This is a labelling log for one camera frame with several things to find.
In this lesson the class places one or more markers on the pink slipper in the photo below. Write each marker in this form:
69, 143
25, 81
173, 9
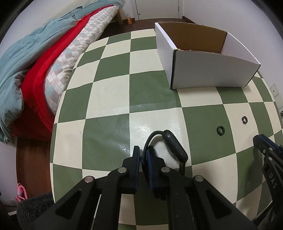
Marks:
21, 193

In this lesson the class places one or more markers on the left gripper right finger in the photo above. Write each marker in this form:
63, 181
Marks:
192, 202

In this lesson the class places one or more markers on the white wall socket strip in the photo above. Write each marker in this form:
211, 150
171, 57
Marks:
277, 97

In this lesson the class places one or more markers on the white cardboard box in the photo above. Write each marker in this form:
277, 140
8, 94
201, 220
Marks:
195, 56

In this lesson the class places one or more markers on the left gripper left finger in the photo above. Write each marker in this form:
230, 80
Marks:
93, 203

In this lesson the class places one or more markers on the checkered mattress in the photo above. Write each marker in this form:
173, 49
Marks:
59, 73

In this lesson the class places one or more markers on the white door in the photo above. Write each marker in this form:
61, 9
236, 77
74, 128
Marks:
152, 9

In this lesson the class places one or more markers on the orange bottle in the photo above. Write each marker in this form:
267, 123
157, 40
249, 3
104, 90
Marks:
129, 19

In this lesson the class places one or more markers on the red blanket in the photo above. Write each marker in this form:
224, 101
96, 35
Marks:
35, 69

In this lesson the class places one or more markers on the black smart band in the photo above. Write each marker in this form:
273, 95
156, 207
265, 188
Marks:
174, 146

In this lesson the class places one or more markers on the teal blanket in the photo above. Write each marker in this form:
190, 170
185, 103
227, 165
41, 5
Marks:
20, 55

